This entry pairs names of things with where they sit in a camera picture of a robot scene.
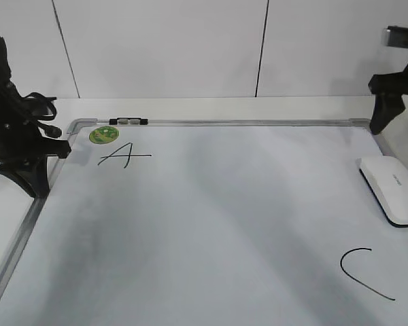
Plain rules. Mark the green round magnet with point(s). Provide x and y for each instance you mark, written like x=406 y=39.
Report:
x=104 y=135

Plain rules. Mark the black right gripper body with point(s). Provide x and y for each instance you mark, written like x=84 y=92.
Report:
x=390 y=83

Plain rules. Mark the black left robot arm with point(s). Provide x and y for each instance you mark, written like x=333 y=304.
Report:
x=10 y=98

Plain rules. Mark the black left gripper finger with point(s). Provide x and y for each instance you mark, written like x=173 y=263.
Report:
x=30 y=175

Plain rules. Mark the black whiteboard marker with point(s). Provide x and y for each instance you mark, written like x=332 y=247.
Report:
x=129 y=121

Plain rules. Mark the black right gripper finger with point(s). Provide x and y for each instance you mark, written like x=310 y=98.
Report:
x=387 y=107

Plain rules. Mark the white aluminium-framed whiteboard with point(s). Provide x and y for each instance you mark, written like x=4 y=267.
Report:
x=210 y=223

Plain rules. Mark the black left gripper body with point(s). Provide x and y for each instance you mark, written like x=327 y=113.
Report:
x=23 y=139

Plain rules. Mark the white whiteboard eraser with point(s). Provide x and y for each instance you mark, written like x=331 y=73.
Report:
x=388 y=179

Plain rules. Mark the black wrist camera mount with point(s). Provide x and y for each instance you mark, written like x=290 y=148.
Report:
x=395 y=37

